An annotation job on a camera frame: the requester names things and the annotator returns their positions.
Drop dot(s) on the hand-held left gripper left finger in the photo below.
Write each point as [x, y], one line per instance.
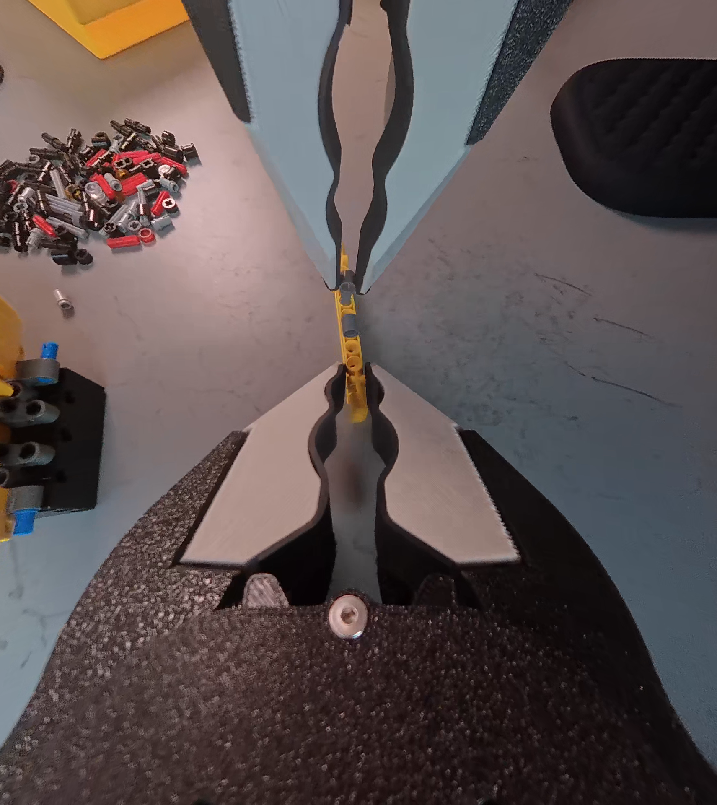
[251, 497]

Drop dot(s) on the small grey lego pin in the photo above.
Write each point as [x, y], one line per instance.
[64, 302]

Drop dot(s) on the small grey lego connector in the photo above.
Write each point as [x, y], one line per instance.
[351, 324]
[347, 286]

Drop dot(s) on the long yellow lego beam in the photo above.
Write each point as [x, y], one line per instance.
[352, 355]

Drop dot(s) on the yellow lego robot model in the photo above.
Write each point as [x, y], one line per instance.
[69, 440]

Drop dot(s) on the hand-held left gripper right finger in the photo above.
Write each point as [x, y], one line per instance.
[452, 497]

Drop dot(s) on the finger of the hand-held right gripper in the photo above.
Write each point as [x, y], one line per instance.
[283, 94]
[452, 75]

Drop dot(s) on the yellow bin with small parts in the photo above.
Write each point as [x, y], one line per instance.
[113, 25]

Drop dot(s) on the pile of lego pins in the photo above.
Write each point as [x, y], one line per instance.
[82, 195]

